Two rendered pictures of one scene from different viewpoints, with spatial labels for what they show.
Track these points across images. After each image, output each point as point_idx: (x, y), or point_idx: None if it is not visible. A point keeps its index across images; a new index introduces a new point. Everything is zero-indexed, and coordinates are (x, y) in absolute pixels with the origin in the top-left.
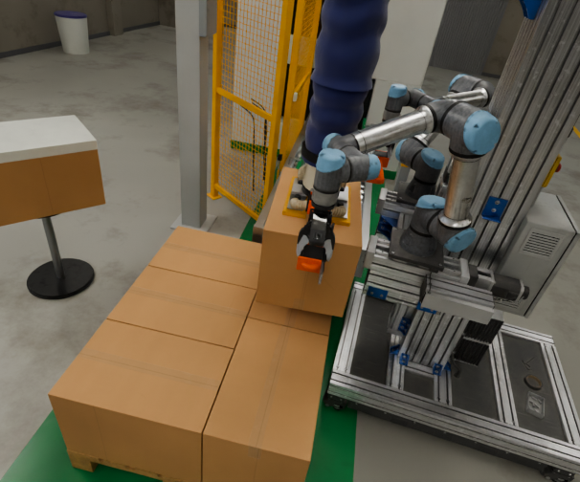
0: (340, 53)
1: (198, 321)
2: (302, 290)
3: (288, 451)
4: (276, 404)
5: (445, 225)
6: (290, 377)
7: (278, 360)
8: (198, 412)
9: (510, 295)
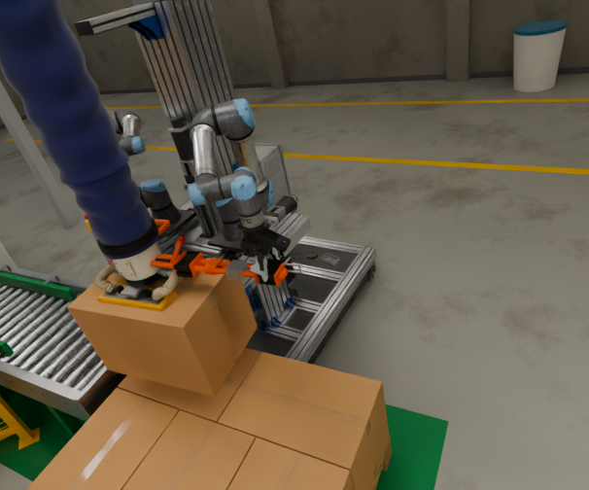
0: (98, 137)
1: (206, 475)
2: (230, 340)
3: (372, 396)
4: (327, 402)
5: (259, 192)
6: (300, 387)
7: (279, 396)
8: (327, 472)
9: (294, 205)
